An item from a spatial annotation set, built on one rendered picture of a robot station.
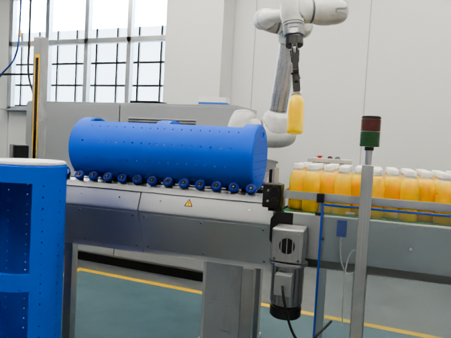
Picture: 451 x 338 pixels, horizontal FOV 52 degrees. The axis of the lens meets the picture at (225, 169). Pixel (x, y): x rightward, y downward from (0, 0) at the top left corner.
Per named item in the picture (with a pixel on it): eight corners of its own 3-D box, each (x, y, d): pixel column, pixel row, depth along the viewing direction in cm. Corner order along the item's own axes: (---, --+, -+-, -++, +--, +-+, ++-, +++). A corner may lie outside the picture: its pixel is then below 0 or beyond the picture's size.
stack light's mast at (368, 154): (358, 163, 156) (361, 117, 155) (378, 165, 154) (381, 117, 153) (358, 164, 150) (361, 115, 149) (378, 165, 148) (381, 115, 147)
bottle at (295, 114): (304, 134, 191) (306, 95, 193) (301, 131, 185) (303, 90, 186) (288, 134, 193) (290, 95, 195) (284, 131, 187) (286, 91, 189)
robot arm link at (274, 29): (258, 3, 238) (283, 7, 240) (251, 7, 255) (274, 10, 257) (254, 29, 241) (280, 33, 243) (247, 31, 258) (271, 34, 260)
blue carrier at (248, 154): (101, 173, 241) (103, 118, 239) (266, 187, 215) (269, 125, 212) (66, 178, 214) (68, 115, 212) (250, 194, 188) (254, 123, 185)
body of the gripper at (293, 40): (285, 41, 198) (286, 63, 197) (284, 34, 190) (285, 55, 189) (303, 40, 197) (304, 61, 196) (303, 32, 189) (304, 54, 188)
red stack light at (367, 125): (360, 131, 156) (361, 119, 155) (380, 132, 154) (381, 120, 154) (360, 130, 150) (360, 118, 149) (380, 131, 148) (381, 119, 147)
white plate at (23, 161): (9, 157, 196) (9, 159, 196) (-26, 159, 168) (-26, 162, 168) (75, 160, 196) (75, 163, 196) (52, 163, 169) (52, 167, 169)
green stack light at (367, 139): (359, 146, 156) (360, 131, 156) (379, 147, 154) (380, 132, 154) (358, 145, 150) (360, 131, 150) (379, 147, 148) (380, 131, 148)
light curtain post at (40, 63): (31, 320, 284) (40, 39, 275) (39, 321, 282) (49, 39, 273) (24, 323, 278) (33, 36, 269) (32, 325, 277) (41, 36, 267)
